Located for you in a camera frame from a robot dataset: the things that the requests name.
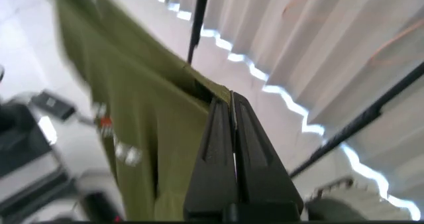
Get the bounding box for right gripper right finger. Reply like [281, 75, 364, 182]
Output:
[231, 91, 305, 222]

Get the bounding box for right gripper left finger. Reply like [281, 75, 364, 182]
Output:
[183, 96, 238, 222]

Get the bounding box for green shirt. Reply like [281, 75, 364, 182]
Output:
[49, 0, 233, 222]

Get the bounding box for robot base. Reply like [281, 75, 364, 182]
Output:
[0, 64, 127, 224]

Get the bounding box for black clothes rack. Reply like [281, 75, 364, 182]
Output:
[186, 0, 424, 179]

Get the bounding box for white curtain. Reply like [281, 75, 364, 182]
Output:
[145, 0, 424, 218]

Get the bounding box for black power adapter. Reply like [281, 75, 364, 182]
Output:
[30, 89, 78, 122]

